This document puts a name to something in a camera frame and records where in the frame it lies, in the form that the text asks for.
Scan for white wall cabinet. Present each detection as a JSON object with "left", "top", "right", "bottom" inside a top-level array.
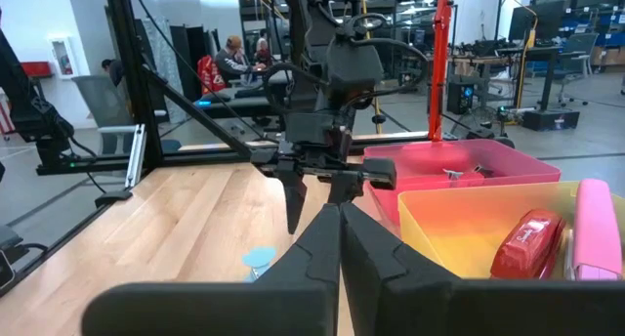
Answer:
[{"left": 47, "top": 36, "right": 77, "bottom": 80}]

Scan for person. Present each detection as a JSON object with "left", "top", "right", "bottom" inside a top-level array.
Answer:
[
  {"left": 101, "top": 58, "right": 126, "bottom": 88},
  {"left": 253, "top": 36, "right": 274, "bottom": 66},
  {"left": 214, "top": 35, "right": 268, "bottom": 86}
]

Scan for silver metal bracket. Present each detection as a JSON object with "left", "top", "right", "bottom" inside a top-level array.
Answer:
[{"left": 124, "top": 123, "right": 147, "bottom": 189}]

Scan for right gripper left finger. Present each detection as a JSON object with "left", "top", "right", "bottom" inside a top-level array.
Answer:
[{"left": 253, "top": 203, "right": 342, "bottom": 336}]

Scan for pink translucent plastic bin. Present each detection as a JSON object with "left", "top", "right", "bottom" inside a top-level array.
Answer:
[{"left": 363, "top": 139, "right": 563, "bottom": 225}]

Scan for black equipment base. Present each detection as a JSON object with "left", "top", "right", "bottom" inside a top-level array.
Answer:
[{"left": 521, "top": 108, "right": 581, "bottom": 132}]

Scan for red stapler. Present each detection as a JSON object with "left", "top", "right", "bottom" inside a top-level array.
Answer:
[{"left": 489, "top": 208, "right": 567, "bottom": 280}]

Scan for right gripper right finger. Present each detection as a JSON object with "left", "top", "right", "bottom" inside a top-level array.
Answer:
[{"left": 341, "top": 202, "right": 458, "bottom": 336}]

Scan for grey office chair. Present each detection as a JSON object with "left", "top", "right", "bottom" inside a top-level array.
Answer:
[{"left": 554, "top": 31, "right": 601, "bottom": 107}]

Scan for pink stapler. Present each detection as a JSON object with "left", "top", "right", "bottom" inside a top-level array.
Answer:
[{"left": 565, "top": 178, "right": 625, "bottom": 282}]

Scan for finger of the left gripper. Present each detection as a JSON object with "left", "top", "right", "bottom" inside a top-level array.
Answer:
[
  {"left": 327, "top": 173, "right": 365, "bottom": 205},
  {"left": 280, "top": 172, "right": 309, "bottom": 235}
]

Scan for black computer tower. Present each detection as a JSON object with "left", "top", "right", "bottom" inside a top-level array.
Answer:
[{"left": 446, "top": 80, "right": 476, "bottom": 116}]

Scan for red bag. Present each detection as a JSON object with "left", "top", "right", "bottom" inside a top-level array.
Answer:
[{"left": 197, "top": 55, "right": 228, "bottom": 96}]

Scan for black monitor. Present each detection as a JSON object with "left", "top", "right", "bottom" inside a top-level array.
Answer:
[{"left": 507, "top": 0, "right": 567, "bottom": 44}]

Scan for light blue staple remover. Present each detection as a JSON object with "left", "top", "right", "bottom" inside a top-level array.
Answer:
[{"left": 241, "top": 246, "right": 278, "bottom": 283}]

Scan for black table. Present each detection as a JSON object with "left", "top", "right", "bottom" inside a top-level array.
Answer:
[{"left": 194, "top": 79, "right": 294, "bottom": 120}]

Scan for yellow translucent plastic bin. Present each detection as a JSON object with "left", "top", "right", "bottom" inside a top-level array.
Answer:
[{"left": 397, "top": 181, "right": 625, "bottom": 281}]

